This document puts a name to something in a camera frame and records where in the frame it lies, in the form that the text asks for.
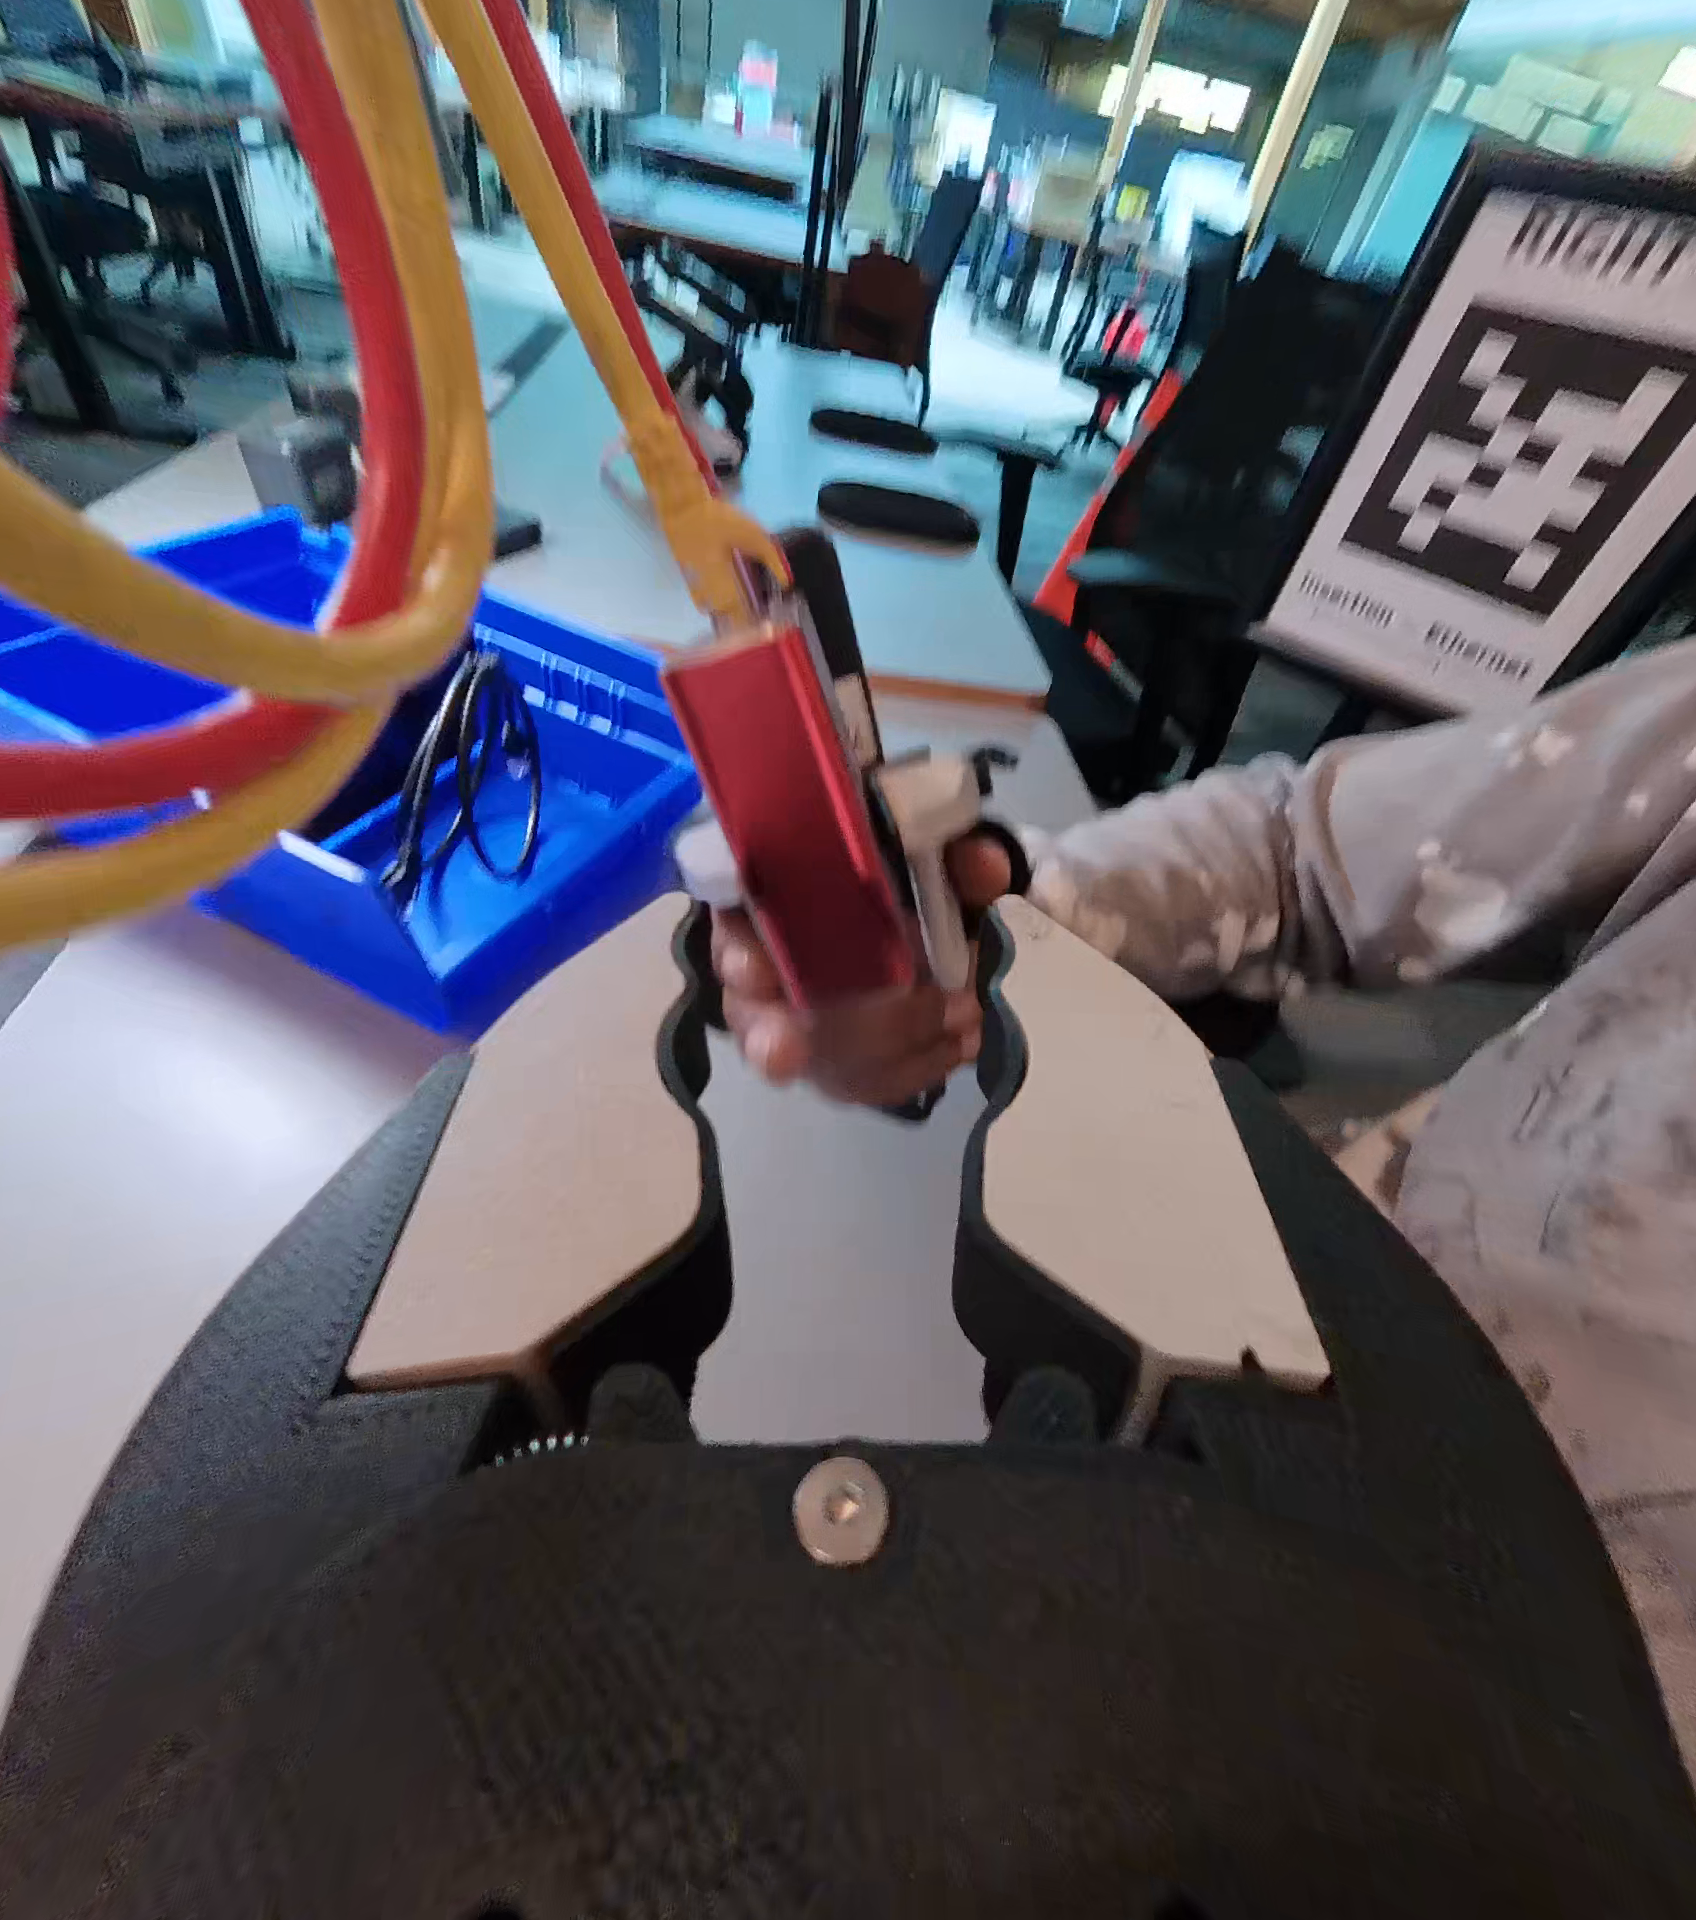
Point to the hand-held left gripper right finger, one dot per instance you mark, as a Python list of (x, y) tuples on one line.
[(1133, 1185)]

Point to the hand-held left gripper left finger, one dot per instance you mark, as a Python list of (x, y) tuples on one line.
[(533, 1171)]

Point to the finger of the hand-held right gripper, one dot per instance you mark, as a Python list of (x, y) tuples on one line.
[(708, 871), (922, 803)]

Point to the red ethernet adapter box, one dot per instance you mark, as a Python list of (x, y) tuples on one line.
[(803, 841)]

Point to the blue plastic bin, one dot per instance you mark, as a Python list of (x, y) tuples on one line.
[(562, 939)]

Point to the person's right forearm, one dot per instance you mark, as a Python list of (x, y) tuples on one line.
[(1388, 841)]

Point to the person's right hand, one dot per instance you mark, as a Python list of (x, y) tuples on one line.
[(863, 1043)]

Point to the black red office chair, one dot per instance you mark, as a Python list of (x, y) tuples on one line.
[(1193, 495)]

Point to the person's patterned grey shirt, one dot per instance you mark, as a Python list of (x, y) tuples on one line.
[(1612, 1274)]

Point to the framed tag sign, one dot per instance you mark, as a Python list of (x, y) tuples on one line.
[(1509, 450)]

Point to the grey action camera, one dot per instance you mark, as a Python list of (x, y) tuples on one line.
[(308, 458)]

